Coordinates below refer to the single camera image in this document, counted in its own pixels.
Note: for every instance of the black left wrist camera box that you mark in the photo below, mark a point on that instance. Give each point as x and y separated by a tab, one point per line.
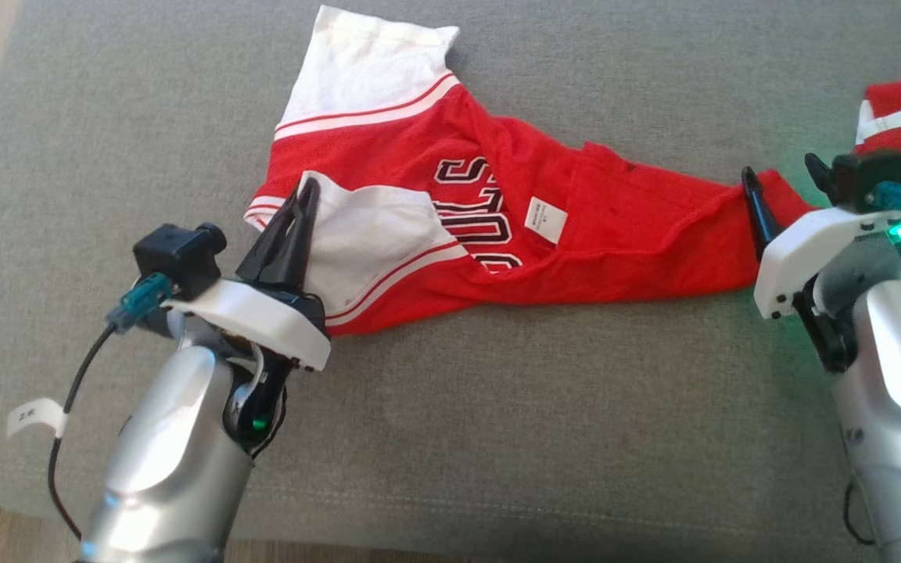
177	258

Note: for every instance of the red and white basketball jersey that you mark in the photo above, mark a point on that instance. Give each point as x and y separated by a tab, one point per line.
615	234

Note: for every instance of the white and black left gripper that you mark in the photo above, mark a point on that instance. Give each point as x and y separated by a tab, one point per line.
263	320

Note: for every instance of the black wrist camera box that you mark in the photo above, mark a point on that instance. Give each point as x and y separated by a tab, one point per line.
873	172
177	258

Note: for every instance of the grey fabric sofa seat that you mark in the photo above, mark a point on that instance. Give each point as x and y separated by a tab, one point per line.
497	422

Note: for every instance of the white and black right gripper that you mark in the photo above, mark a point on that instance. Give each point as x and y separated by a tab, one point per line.
802	250

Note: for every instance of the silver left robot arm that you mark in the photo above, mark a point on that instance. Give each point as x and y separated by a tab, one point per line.
169	453

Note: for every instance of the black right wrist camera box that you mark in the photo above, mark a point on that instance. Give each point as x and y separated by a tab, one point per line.
873	172

